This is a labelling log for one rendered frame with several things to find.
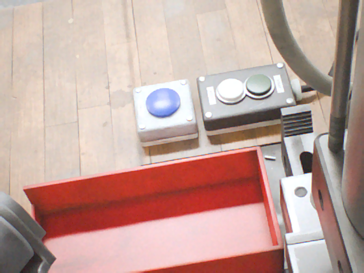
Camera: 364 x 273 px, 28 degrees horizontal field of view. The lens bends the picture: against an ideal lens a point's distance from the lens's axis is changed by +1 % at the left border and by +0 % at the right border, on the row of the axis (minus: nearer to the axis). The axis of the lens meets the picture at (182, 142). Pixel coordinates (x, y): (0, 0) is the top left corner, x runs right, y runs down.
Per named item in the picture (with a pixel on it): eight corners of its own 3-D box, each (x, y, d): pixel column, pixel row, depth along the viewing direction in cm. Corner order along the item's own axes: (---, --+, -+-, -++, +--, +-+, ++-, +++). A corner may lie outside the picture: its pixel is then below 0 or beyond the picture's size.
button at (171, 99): (146, 100, 85) (143, 89, 83) (179, 94, 85) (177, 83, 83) (149, 127, 82) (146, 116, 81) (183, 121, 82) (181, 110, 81)
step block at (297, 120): (281, 157, 80) (280, 108, 73) (307, 153, 80) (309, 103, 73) (293, 207, 76) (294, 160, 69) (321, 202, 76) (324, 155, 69)
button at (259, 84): (244, 86, 84) (244, 75, 82) (269, 82, 84) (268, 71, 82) (249, 106, 82) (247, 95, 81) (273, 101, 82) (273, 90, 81)
